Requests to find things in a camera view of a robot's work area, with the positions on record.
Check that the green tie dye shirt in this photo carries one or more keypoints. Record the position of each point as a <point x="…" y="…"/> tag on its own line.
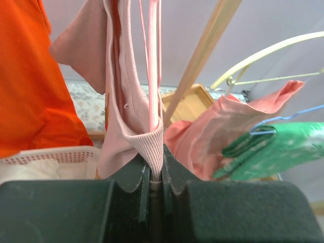
<point x="273" y="149"/>

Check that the cream plastic hanger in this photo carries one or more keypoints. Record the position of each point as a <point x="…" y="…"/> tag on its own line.
<point x="297" y="55"/>

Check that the wooden clothes rack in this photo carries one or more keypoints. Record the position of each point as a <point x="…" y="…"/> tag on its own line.
<point x="216" y="25"/>
<point x="193" y="104"/>

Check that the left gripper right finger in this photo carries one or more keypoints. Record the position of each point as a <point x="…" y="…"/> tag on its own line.
<point x="234" y="211"/>

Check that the dusty pink t shirt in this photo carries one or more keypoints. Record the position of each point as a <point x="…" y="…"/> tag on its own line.
<point x="98" y="46"/>

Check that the white plastic laundry basket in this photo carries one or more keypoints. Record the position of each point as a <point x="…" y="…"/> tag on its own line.
<point x="62" y="155"/>

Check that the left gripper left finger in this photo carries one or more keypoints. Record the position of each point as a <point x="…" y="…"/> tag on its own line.
<point x="110" y="210"/>

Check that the pale pink cloth in basket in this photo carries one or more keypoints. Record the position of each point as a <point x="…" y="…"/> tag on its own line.
<point x="47" y="169"/>

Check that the right wooden clothes rack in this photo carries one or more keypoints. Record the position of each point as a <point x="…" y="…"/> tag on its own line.
<point x="193" y="104"/>

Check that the pink wire hanger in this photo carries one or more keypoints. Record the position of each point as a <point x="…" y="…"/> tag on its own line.
<point x="152" y="47"/>

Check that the salmon pink shirt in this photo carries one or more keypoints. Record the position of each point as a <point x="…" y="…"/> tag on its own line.
<point x="197" y="145"/>

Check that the left wooden clothes rack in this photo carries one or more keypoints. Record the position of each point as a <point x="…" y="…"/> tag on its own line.
<point x="216" y="25"/>

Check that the orange t shirt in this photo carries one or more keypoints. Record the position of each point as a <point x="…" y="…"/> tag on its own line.
<point x="37" y="110"/>

